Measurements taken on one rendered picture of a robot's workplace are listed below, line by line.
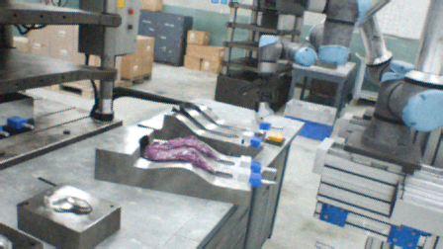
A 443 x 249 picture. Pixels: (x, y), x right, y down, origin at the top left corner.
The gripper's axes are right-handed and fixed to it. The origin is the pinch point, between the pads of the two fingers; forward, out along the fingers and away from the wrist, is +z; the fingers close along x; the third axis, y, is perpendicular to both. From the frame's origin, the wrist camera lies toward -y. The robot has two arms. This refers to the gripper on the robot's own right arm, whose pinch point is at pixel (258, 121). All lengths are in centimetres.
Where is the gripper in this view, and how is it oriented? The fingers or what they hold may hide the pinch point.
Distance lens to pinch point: 159.7
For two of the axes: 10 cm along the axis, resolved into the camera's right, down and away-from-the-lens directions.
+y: 9.2, 1.0, -3.7
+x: 3.8, -0.9, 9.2
